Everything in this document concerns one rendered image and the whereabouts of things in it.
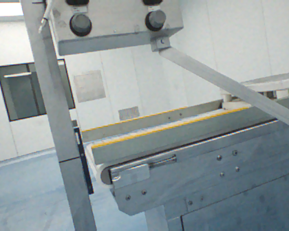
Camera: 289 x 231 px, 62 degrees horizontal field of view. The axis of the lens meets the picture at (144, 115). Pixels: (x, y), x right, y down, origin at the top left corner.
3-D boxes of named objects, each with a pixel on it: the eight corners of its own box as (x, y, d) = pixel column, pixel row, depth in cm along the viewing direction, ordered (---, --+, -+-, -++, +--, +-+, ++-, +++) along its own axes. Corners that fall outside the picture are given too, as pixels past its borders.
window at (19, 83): (9, 122, 497) (-6, 66, 485) (9, 122, 498) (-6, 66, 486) (76, 108, 556) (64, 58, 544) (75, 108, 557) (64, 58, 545)
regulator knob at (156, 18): (152, 27, 38) (146, 0, 38) (146, 32, 40) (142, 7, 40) (170, 25, 39) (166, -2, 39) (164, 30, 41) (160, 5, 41)
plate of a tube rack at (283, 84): (283, 90, 57) (281, 82, 57) (219, 95, 80) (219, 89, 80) (350, 73, 65) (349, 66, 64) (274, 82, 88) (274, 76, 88)
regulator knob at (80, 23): (72, 33, 34) (65, 1, 34) (71, 37, 37) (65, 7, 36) (95, 30, 35) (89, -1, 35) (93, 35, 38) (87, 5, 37)
